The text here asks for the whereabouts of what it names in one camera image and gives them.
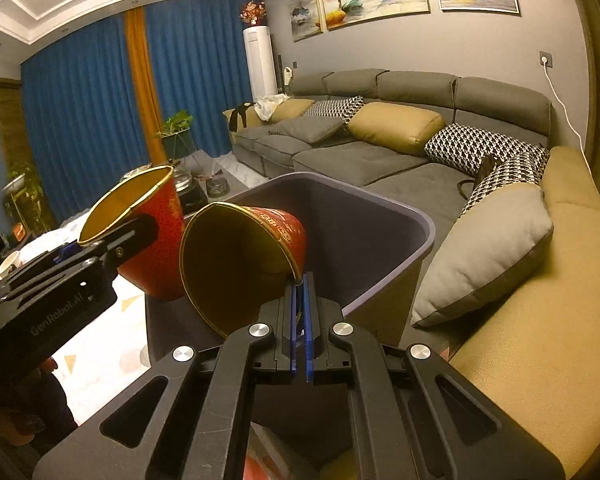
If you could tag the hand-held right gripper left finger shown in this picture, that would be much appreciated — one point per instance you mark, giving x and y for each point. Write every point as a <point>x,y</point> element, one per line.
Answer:
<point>295,350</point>

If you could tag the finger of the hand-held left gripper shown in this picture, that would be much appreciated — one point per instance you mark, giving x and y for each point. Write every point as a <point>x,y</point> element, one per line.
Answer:
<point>66,253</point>
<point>130,234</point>

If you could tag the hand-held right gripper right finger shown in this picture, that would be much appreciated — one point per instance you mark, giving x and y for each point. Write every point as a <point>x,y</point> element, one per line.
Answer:
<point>308,350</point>

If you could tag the red paper cup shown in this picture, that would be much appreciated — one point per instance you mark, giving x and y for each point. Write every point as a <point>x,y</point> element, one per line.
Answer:
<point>230,260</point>
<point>160,240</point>

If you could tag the grey plastic bin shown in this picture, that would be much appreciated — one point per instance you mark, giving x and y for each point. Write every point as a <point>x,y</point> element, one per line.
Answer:
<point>360,240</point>

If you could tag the person's left hand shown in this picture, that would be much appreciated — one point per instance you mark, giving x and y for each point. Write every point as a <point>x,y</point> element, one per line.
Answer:
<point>25,422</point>

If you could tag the small orange box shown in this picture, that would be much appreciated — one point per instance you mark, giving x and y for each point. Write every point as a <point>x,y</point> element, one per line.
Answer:
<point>18,233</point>

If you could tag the patterned white tablecloth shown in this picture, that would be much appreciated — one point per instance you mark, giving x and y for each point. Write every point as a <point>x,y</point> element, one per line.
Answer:
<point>105,340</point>

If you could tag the trailing potted plant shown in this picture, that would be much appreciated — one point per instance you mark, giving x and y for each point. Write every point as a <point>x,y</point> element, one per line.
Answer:
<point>25,190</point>

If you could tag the potted plant on metal stand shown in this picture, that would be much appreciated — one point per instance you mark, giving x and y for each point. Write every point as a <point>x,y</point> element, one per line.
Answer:
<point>177,127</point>

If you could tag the blue curtain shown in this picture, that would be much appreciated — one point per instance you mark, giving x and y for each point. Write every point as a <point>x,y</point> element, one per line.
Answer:
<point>205,70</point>
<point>80,110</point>

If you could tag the orange curtain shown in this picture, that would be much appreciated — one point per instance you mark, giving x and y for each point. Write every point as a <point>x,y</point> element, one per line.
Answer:
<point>142,85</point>

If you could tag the black cloth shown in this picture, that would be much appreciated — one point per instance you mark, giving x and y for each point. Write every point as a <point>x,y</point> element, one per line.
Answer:
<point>240,116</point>

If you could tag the white cloth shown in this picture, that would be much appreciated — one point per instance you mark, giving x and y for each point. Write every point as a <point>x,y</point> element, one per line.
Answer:
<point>270,105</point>

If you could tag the big grey cushion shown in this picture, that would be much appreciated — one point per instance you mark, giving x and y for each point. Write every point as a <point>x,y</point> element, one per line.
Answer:
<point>485,255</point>

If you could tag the small yellow cushion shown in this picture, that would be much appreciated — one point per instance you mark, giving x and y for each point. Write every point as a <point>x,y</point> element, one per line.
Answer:
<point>292,110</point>

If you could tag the flat grey cushion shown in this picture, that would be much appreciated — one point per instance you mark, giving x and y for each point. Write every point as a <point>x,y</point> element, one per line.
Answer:
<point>310,129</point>

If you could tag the white standing air conditioner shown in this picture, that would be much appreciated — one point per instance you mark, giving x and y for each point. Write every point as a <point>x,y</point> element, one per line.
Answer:
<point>261,62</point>

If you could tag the big yellow cushion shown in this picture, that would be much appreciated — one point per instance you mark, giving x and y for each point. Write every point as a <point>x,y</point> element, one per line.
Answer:
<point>397,127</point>

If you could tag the black white patterned cushion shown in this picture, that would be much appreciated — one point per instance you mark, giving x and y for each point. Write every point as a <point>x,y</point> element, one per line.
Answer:
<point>475,147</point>
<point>517,172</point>
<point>336,107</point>

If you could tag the large yellow backrest cushion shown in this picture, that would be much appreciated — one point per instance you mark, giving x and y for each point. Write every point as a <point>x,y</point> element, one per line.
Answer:
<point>555,335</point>

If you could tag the red flower ornament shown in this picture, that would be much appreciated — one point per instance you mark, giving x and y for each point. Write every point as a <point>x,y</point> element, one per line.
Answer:
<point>253,14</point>

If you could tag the small landscape painting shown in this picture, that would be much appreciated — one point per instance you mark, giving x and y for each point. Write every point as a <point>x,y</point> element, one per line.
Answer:
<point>304,10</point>

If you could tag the wall socket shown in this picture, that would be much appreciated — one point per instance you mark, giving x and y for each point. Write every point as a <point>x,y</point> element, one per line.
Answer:
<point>546,59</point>

